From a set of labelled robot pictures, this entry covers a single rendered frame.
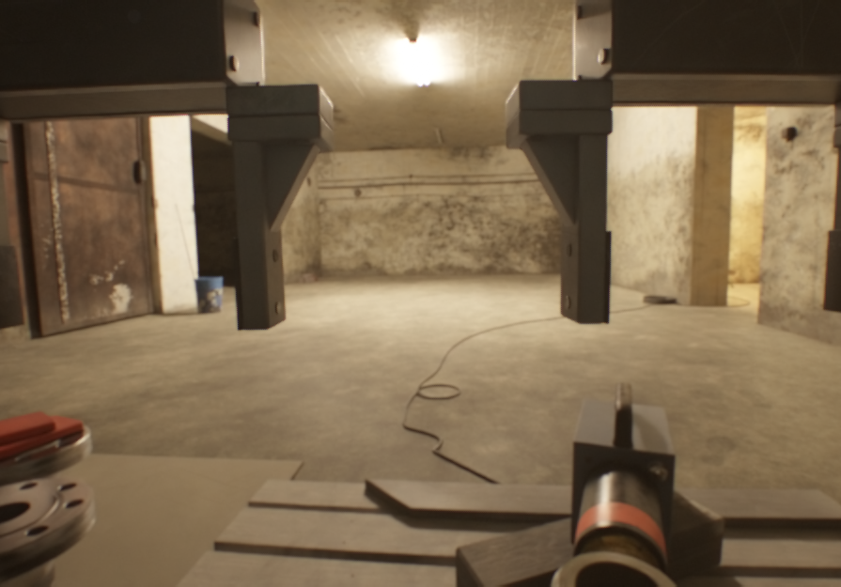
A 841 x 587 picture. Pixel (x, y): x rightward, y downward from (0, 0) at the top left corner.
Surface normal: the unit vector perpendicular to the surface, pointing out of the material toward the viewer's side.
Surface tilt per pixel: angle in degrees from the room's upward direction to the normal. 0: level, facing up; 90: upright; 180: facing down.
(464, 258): 90
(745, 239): 90
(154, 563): 0
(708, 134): 90
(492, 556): 0
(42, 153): 90
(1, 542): 0
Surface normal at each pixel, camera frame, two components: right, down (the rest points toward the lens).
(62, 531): 0.97, 0.00
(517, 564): -0.02, -0.99
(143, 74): 0.00, 0.11
